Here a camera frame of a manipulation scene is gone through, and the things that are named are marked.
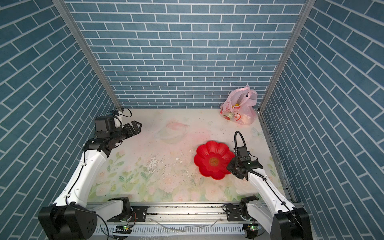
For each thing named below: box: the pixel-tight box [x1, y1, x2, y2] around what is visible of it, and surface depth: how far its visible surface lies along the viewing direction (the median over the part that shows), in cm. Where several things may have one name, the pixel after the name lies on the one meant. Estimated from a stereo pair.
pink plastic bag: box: [220, 85, 258, 125], surface depth 108 cm
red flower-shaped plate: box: [194, 140, 236, 180], surface depth 95 cm
